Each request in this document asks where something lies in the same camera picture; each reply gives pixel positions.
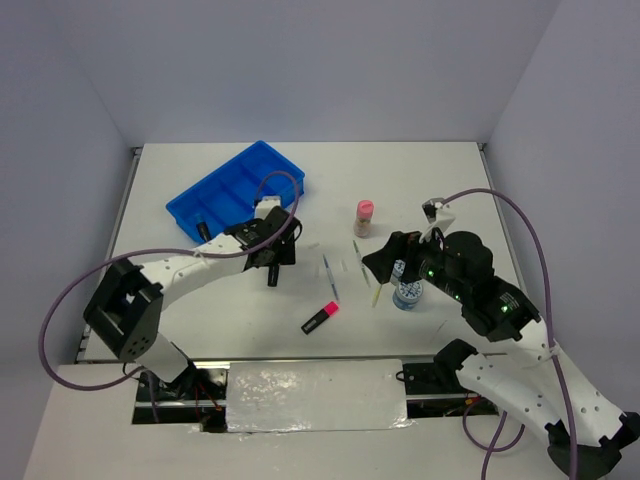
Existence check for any yellow ballpoint pen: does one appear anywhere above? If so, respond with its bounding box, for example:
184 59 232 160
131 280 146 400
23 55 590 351
371 284 383 308

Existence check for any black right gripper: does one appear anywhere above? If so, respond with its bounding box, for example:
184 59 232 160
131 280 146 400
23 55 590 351
360 223 466 300

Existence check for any pink capped black highlighter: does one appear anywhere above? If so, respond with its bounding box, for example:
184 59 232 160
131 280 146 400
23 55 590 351
301 302 339 335

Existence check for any blue paint jar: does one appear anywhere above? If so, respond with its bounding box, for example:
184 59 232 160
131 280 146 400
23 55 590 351
392 281 424 311
390 260 406 286

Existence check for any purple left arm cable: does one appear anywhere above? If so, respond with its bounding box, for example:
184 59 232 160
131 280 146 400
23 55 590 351
38 171 304 425

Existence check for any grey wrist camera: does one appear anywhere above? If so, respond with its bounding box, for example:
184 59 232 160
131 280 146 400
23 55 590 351
419 198 456 243
254 196 281 220

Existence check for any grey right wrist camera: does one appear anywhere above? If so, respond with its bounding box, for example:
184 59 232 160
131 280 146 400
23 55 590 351
419 198 456 243

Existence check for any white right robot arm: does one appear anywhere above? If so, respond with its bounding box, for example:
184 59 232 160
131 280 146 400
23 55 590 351
363 231 639 479

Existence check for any blue paint jar left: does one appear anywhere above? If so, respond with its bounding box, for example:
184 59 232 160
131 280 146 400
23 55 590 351
390 260 406 286

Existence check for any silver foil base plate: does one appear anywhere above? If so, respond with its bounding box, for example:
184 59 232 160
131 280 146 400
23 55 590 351
225 359 410 433

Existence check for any pink lidded small bottle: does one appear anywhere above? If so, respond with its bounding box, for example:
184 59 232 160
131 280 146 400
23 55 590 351
353 200 374 238

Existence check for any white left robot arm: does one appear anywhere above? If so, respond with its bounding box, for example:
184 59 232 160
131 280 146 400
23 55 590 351
83 206 302 399

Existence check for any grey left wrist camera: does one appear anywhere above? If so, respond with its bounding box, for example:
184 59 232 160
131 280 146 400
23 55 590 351
254 196 281 220

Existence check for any blue compartment tray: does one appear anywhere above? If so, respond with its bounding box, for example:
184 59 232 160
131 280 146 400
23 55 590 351
166 141 305 243

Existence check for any orange capped black highlighter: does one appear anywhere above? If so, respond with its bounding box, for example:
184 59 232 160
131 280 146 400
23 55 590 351
267 265 280 288

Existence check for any blue paint jar right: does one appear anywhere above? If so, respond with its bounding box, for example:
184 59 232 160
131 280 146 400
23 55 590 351
392 281 424 311

